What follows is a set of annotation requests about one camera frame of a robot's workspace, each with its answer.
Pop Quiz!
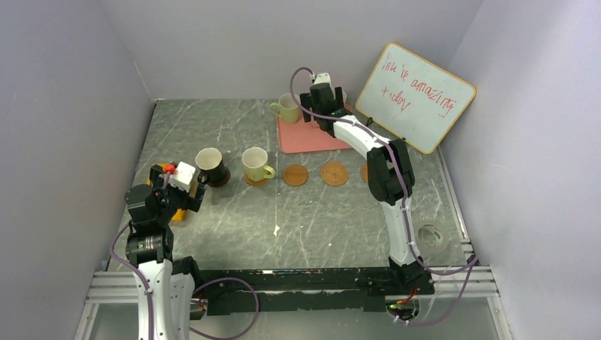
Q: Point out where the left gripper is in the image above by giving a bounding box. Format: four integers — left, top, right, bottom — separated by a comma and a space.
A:
149, 164, 204, 225

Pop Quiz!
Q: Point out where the green mug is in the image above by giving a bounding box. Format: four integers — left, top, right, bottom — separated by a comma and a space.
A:
242, 147, 276, 183
269, 93, 301, 124

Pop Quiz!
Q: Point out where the black mug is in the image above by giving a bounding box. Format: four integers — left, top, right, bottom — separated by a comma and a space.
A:
195, 147, 230, 188

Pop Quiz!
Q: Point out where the light wooden coaster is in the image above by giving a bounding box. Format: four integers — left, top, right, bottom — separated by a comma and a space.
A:
283, 164, 309, 187
243, 173, 268, 186

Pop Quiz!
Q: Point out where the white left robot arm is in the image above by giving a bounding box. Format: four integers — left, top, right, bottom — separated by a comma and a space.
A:
125, 161, 204, 339

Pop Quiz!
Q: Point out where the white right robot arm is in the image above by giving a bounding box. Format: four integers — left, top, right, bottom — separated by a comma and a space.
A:
289, 67, 419, 294

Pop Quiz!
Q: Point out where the yellow plastic bin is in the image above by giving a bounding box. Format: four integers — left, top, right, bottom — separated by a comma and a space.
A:
147, 163, 186, 222

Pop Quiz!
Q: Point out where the pink serving tray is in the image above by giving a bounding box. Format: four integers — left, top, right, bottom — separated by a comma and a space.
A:
277, 116, 351, 154

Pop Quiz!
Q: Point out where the whiteboard with red writing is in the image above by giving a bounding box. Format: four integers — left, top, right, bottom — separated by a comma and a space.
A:
355, 42, 477, 154

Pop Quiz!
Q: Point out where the clear tape roll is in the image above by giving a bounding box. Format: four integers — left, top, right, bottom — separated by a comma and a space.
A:
415, 222, 450, 256

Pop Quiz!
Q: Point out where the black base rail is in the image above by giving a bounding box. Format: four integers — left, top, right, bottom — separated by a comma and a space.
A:
191, 265, 435, 316

